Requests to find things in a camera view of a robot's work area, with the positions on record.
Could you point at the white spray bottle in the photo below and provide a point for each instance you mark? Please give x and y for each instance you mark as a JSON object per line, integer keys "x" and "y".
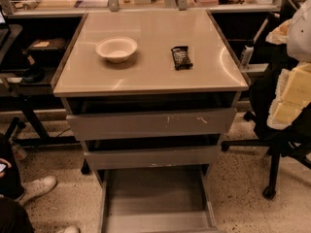
{"x": 246, "y": 55}

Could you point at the grey drawer cabinet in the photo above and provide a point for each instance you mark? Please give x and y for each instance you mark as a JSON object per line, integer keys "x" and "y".
{"x": 148, "y": 80}

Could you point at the grey middle drawer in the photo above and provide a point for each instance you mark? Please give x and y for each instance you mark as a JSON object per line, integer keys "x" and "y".
{"x": 122, "y": 159}

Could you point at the white paper bowl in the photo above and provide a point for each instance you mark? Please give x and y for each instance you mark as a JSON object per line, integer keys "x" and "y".
{"x": 116, "y": 49}

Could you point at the grey open bottom drawer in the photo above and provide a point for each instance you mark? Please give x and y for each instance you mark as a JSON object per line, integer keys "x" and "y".
{"x": 156, "y": 200}

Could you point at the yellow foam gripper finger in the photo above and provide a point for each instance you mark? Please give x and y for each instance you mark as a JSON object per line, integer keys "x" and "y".
{"x": 286, "y": 113}
{"x": 298, "y": 88}

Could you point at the black rxbar chocolate bar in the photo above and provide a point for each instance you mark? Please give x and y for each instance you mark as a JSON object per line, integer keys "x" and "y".
{"x": 181, "y": 58}

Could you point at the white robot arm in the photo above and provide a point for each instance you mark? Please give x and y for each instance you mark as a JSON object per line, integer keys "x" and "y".
{"x": 299, "y": 48}

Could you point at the black office chair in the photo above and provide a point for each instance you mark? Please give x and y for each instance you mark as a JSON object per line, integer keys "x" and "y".
{"x": 295, "y": 140}

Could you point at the white sneaker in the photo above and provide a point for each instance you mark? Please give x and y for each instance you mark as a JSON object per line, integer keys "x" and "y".
{"x": 37, "y": 188}
{"x": 70, "y": 229}

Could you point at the grey top drawer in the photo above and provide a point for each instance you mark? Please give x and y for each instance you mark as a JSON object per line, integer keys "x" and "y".
{"x": 151, "y": 124}

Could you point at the black box on shelf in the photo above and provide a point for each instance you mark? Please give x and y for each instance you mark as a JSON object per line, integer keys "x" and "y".
{"x": 57, "y": 44}

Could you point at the person's hand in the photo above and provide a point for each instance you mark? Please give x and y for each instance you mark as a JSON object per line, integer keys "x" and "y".
{"x": 4, "y": 166}

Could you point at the black side desk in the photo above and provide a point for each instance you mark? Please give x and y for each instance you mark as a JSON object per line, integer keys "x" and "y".
{"x": 10, "y": 83}

